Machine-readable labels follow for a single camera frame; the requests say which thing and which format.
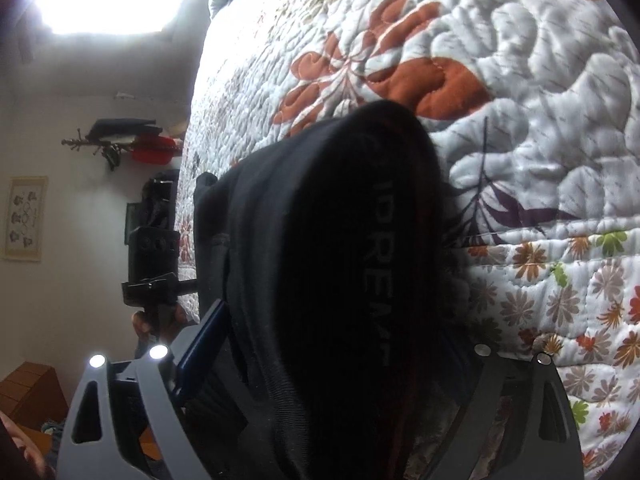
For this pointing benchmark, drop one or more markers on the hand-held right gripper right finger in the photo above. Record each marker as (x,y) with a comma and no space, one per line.
(482,395)

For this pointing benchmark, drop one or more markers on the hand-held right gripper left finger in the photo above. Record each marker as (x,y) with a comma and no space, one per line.
(200,350)

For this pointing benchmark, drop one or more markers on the black pants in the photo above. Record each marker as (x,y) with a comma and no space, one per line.
(325,260)

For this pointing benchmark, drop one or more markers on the person's left hand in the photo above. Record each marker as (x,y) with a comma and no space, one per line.
(160,338)

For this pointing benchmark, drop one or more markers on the red hanging bag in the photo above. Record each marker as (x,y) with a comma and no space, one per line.
(152,150)

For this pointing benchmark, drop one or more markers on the dark hanging garment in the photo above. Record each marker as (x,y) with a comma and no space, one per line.
(120,127)

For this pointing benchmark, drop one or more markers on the wooden coat rack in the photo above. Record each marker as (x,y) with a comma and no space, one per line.
(80,142)

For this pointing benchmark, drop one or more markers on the wooden cabinet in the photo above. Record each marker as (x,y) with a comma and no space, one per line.
(30,390)

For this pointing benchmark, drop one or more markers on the floral quilted bedspread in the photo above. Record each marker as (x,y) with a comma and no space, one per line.
(525,85)

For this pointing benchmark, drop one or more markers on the framed wall picture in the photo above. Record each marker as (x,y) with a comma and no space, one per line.
(25,217)

